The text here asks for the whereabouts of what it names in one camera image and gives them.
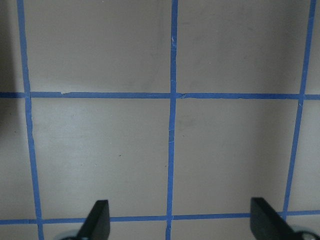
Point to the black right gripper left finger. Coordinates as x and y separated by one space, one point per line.
97 225

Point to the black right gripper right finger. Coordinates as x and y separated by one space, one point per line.
267 224

